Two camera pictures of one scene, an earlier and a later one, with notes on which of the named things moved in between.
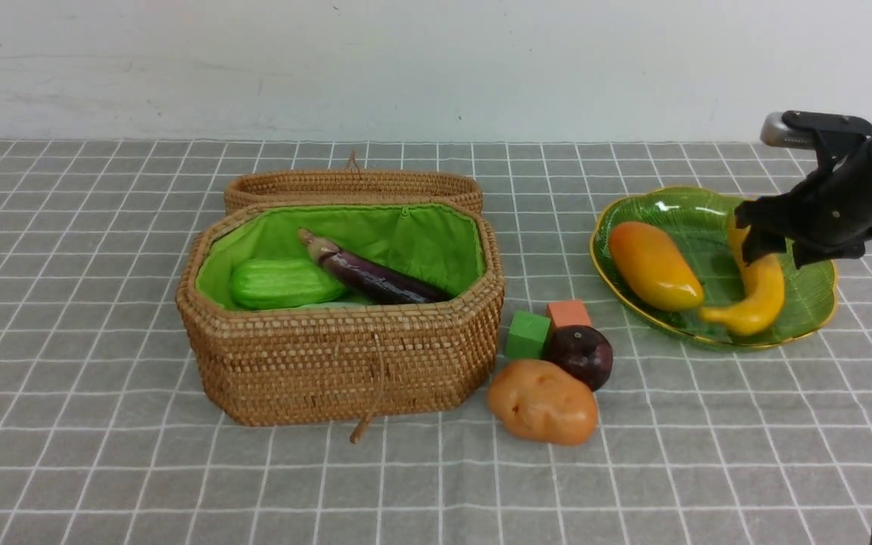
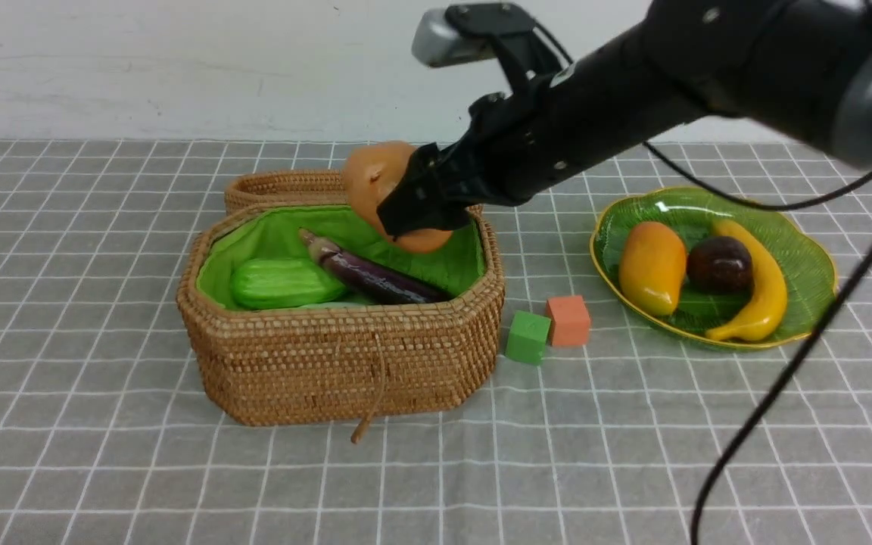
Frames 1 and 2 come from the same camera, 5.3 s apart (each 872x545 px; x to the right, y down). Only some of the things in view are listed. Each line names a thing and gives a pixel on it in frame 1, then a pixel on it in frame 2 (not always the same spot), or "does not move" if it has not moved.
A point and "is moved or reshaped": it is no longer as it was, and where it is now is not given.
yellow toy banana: (762, 296) is moved or reshaped
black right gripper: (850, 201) to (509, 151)
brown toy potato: (540, 401) to (369, 172)
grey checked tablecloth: (78, 418) does not move
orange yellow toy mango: (654, 266) is moved or reshaped
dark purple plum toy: (582, 350) to (721, 265)
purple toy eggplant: (369, 278) does not move
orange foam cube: (567, 313) does not move
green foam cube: (526, 335) does not move
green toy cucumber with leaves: (266, 283) does not move
